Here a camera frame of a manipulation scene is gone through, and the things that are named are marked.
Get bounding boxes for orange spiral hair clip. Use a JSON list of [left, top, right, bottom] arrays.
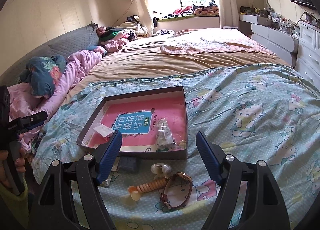
[[127, 177, 168, 201]]

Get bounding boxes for blue plastic box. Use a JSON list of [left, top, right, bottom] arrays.
[[118, 156, 140, 173]]

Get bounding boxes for green sleeve forearm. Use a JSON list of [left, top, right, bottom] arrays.
[[1, 180, 29, 229]]

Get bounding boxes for bagged dark jewelry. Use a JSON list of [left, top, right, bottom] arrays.
[[156, 118, 176, 148]]

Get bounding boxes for left hand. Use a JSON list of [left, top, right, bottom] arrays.
[[1, 134, 25, 196]]

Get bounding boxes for pink quilt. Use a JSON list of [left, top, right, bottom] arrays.
[[7, 46, 108, 150]]

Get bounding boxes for dark floral pillow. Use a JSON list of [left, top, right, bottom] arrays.
[[17, 55, 66, 98]]

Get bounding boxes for small clear flat bag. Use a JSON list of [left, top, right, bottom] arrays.
[[93, 123, 114, 137]]

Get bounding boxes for Hello Kitty bed sheet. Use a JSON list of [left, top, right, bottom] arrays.
[[32, 64, 319, 229]]

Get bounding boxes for clear pearl hair clip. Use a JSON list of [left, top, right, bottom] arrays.
[[150, 163, 172, 180]]

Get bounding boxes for grey padded headboard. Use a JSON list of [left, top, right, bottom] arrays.
[[1, 22, 99, 86]]

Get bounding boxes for grey cardboard box tray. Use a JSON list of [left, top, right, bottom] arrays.
[[76, 85, 189, 160]]

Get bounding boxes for clothes pile on bed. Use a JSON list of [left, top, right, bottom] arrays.
[[96, 15, 148, 53]]

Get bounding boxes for tan blanket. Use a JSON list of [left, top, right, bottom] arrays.
[[63, 35, 287, 103]]

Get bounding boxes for white drawer dresser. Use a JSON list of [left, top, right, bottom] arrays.
[[296, 21, 320, 89]]

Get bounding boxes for grey vanity desk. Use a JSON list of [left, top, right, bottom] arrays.
[[239, 14, 298, 67]]

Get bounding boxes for pink patterned cloth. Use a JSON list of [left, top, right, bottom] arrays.
[[160, 28, 275, 56]]

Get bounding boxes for brown strap wristwatch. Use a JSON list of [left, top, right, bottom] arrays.
[[161, 172, 193, 210]]

